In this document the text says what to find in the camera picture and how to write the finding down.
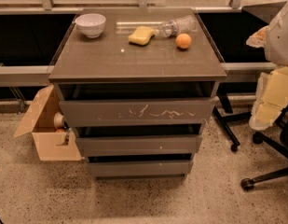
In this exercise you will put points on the grey drawer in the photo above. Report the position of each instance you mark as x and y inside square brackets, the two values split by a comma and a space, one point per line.
[135, 112]
[139, 145]
[140, 168]

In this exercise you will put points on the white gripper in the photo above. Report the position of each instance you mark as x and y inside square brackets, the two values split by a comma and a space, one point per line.
[281, 39]

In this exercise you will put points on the cardboard box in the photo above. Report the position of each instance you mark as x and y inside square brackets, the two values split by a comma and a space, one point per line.
[50, 144]

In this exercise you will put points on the white bowl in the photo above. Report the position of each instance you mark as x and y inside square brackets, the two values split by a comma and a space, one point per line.
[91, 25]

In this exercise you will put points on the orange fruit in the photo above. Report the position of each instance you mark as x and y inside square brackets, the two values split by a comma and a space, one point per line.
[183, 41]

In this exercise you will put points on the clear plastic bottle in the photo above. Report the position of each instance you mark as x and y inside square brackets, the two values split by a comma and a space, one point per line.
[175, 27]

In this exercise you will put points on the yellow sponge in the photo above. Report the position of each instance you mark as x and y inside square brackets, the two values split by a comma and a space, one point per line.
[141, 36]

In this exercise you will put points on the grey top drawer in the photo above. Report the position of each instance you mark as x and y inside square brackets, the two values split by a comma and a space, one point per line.
[135, 112]

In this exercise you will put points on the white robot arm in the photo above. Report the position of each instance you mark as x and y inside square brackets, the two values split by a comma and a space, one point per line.
[276, 47]

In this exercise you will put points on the grey drawer cabinet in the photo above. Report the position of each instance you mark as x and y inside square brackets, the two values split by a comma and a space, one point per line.
[109, 67]

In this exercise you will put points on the grey bottom drawer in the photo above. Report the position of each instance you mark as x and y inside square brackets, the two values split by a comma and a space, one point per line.
[140, 168]

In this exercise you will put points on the white cup in box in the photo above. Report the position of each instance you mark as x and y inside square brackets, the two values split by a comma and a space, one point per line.
[58, 121]

